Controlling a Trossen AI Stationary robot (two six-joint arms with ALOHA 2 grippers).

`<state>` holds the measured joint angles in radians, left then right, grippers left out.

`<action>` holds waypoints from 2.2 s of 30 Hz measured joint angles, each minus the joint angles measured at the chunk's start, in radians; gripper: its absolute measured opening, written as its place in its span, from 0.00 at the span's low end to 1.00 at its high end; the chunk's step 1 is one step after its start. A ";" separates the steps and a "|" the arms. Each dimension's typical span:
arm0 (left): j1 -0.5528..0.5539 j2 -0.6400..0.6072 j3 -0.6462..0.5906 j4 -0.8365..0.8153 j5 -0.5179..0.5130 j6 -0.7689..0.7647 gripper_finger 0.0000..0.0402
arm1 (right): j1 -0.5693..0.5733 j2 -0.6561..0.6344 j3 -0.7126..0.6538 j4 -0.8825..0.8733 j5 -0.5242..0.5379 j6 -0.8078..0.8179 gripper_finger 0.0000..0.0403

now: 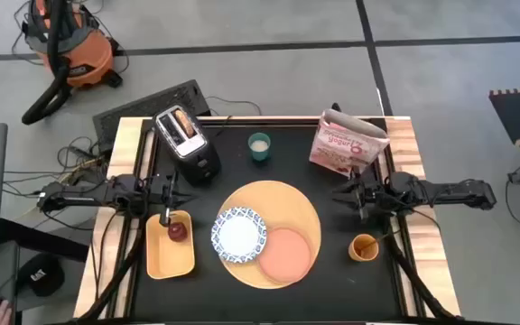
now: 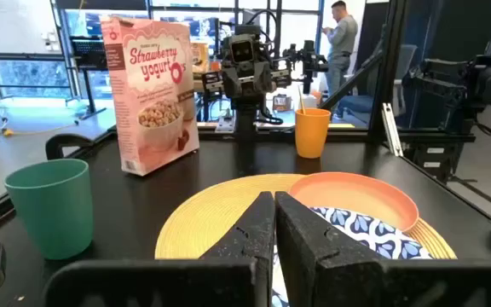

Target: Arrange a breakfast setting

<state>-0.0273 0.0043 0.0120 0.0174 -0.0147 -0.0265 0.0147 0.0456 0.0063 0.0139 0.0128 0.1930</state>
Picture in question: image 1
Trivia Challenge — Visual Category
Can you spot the black vacuum hose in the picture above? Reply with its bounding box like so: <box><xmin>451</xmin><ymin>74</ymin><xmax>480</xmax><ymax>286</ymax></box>
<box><xmin>21</xmin><ymin>0</ymin><xmax>77</xmax><ymax>126</ymax></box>

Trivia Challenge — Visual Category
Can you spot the black corrugated cable conduit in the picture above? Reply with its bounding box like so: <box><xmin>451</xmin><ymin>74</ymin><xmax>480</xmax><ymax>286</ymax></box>
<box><xmin>77</xmin><ymin>214</ymin><xmax>146</xmax><ymax>322</ymax></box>
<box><xmin>384</xmin><ymin>225</ymin><xmax>458</xmax><ymax>321</ymax></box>

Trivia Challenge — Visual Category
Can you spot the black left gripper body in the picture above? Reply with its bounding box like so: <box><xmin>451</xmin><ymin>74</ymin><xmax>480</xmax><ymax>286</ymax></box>
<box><xmin>149</xmin><ymin>173</ymin><xmax>181</xmax><ymax>228</ymax></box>

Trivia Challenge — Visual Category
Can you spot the yellow rectangular tray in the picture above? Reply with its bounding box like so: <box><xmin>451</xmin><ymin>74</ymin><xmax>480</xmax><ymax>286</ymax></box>
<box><xmin>145</xmin><ymin>209</ymin><xmax>196</xmax><ymax>281</ymax></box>

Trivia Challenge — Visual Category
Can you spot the black and silver toaster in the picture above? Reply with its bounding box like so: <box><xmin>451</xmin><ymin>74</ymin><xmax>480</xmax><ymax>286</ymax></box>
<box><xmin>153</xmin><ymin>104</ymin><xmax>222</xmax><ymax>186</ymax></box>

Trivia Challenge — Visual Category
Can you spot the black floor cable bundle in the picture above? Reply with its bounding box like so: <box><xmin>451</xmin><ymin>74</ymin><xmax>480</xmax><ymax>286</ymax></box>
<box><xmin>1</xmin><ymin>135</ymin><xmax>107</xmax><ymax>200</ymax></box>

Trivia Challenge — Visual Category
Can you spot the black cap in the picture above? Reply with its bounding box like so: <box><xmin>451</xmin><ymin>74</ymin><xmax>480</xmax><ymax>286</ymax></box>
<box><xmin>17</xmin><ymin>252</ymin><xmax>66</xmax><ymax>298</ymax></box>

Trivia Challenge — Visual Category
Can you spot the green plastic cup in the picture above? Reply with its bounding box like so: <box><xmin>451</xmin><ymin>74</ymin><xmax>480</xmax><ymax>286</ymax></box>
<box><xmin>247</xmin><ymin>132</ymin><xmax>272</xmax><ymax>163</ymax></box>

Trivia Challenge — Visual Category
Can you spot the pink round plate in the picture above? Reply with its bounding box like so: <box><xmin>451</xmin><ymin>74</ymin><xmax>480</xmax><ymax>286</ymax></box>
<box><xmin>256</xmin><ymin>227</ymin><xmax>313</xmax><ymax>285</ymax></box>

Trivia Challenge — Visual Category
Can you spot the black toaster power cable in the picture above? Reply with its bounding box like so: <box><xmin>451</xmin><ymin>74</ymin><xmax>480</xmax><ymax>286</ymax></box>
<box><xmin>204</xmin><ymin>95</ymin><xmax>264</xmax><ymax>139</ymax></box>

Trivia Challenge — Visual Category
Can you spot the pink yogurt cereal bag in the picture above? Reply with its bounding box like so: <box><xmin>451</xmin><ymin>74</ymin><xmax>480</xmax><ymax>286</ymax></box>
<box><xmin>309</xmin><ymin>107</ymin><xmax>391</xmax><ymax>178</ymax></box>

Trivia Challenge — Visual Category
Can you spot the black perforated panel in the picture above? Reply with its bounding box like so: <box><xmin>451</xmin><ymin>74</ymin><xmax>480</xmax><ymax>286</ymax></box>
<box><xmin>92</xmin><ymin>79</ymin><xmax>212</xmax><ymax>154</ymax></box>

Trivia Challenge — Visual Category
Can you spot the round yellow placemat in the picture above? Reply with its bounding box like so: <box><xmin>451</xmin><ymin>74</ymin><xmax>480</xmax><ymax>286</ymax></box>
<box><xmin>217</xmin><ymin>180</ymin><xmax>323</xmax><ymax>290</ymax></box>

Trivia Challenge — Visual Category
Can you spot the wooden spoon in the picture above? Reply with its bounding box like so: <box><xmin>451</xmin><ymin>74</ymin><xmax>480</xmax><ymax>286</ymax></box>
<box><xmin>357</xmin><ymin>232</ymin><xmax>390</xmax><ymax>253</ymax></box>

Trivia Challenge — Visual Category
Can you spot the toasted bagel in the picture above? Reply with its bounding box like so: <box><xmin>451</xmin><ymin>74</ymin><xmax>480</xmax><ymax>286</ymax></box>
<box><xmin>173</xmin><ymin>109</ymin><xmax>196</xmax><ymax>139</ymax></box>

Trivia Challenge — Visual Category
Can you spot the black table mat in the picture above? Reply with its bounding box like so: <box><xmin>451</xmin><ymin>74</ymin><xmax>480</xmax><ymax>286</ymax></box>
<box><xmin>129</xmin><ymin>117</ymin><xmax>404</xmax><ymax>322</ymax></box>

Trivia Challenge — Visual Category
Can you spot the orange plastic cup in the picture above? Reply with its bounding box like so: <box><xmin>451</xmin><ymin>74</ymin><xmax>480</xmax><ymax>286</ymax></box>
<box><xmin>348</xmin><ymin>233</ymin><xmax>380</xmax><ymax>263</ymax></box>

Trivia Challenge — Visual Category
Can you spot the blue patterned white bowl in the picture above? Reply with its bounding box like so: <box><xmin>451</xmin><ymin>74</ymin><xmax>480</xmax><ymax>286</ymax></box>
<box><xmin>210</xmin><ymin>206</ymin><xmax>269</xmax><ymax>265</ymax></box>

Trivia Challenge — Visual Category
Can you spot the red apple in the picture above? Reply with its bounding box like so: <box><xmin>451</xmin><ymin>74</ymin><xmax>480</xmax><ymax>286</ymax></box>
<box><xmin>167</xmin><ymin>220</ymin><xmax>189</xmax><ymax>243</ymax></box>

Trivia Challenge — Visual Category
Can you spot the orange shop vacuum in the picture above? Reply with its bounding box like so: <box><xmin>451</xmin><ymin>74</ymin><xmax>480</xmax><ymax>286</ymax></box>
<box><xmin>21</xmin><ymin>0</ymin><xmax>124</xmax><ymax>89</ymax></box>

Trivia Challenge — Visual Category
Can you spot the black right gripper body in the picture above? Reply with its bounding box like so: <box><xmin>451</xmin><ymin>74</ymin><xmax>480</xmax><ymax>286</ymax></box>
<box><xmin>351</xmin><ymin>173</ymin><xmax>383</xmax><ymax>222</ymax></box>

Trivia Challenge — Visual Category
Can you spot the black aluminium table frame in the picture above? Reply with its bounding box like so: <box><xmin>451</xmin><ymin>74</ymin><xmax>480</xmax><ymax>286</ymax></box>
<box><xmin>106</xmin><ymin>116</ymin><xmax>428</xmax><ymax>322</ymax></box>

